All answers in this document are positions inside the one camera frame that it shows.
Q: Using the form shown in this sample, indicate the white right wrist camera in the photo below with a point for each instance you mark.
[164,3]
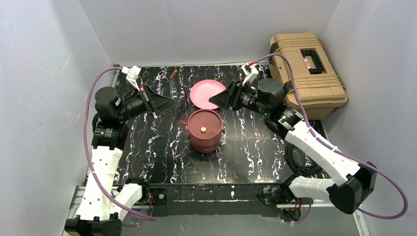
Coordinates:
[250,71]

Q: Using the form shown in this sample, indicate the red steel lunch bowl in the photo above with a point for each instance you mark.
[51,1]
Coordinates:
[218,138]
[205,148]

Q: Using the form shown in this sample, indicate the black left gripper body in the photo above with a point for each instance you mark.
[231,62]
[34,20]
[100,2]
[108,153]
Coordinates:
[147,99]

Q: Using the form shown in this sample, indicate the metal serving tongs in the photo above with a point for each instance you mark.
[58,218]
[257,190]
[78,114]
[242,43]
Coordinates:
[184,103]

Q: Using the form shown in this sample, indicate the pink plate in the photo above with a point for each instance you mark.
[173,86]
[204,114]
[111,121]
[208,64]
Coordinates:
[203,90]

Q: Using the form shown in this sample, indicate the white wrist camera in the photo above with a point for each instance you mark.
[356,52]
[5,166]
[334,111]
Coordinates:
[132,75]
[250,71]

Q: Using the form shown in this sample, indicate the tan plastic tool case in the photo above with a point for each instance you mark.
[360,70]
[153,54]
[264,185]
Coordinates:
[308,78]

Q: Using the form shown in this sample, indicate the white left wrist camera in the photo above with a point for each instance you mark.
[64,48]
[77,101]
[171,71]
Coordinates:
[132,75]

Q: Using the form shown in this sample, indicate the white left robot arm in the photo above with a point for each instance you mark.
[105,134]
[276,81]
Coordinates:
[100,213]

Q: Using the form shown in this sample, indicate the aluminium front frame rail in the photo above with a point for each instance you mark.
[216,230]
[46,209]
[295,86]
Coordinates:
[220,199]

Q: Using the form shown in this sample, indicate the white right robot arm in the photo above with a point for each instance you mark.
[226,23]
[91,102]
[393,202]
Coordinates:
[349,182]

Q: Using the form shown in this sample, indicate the clear round lid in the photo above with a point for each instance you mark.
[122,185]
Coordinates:
[174,94]

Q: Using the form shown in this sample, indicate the dark red round lid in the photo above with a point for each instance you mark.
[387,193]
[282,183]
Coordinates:
[205,124]

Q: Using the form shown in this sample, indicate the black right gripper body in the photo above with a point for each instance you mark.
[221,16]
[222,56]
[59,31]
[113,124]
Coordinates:
[235,96]

